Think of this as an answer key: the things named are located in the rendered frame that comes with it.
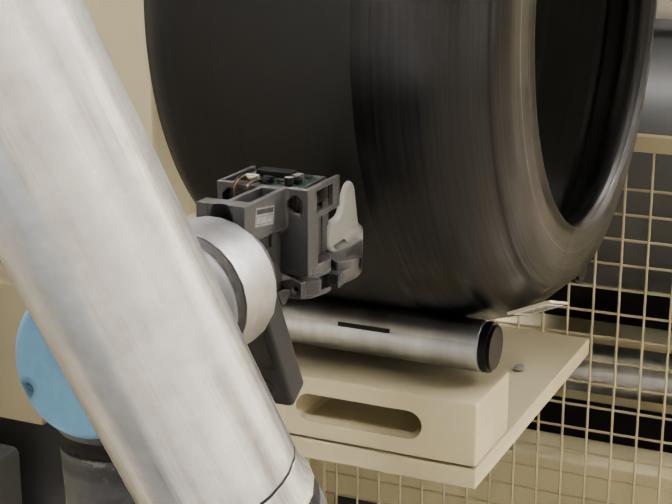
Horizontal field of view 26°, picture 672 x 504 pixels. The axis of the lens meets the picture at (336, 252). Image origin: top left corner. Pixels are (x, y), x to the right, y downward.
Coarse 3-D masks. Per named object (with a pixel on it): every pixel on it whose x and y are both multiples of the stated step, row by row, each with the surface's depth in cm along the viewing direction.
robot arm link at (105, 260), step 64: (0, 0) 58; (64, 0) 61; (0, 64) 59; (64, 64) 61; (0, 128) 60; (64, 128) 61; (128, 128) 64; (0, 192) 62; (64, 192) 62; (128, 192) 64; (0, 256) 65; (64, 256) 63; (128, 256) 64; (192, 256) 67; (64, 320) 65; (128, 320) 65; (192, 320) 67; (128, 384) 67; (192, 384) 68; (256, 384) 71; (128, 448) 69; (192, 448) 69; (256, 448) 71
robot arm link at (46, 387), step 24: (216, 264) 88; (240, 288) 89; (240, 312) 89; (24, 336) 82; (24, 360) 83; (48, 360) 82; (24, 384) 83; (48, 384) 82; (48, 408) 82; (72, 408) 82; (72, 432) 82
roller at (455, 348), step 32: (288, 320) 130; (320, 320) 129; (352, 320) 128; (384, 320) 127; (416, 320) 126; (448, 320) 125; (480, 320) 125; (384, 352) 127; (416, 352) 126; (448, 352) 124; (480, 352) 123
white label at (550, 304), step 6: (552, 300) 125; (528, 306) 125; (534, 306) 125; (540, 306) 125; (546, 306) 127; (552, 306) 128; (558, 306) 129; (510, 312) 126; (516, 312) 126; (522, 312) 127; (528, 312) 128; (534, 312) 129
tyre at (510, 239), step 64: (192, 0) 110; (256, 0) 108; (320, 0) 106; (384, 0) 104; (448, 0) 103; (512, 0) 106; (576, 0) 156; (640, 0) 146; (192, 64) 112; (256, 64) 109; (320, 64) 107; (384, 64) 105; (448, 64) 105; (512, 64) 107; (576, 64) 156; (640, 64) 146; (192, 128) 115; (256, 128) 112; (320, 128) 110; (384, 128) 107; (448, 128) 107; (512, 128) 109; (576, 128) 154; (192, 192) 122; (384, 192) 111; (448, 192) 109; (512, 192) 112; (576, 192) 149; (384, 256) 117; (448, 256) 115; (512, 256) 117; (576, 256) 131
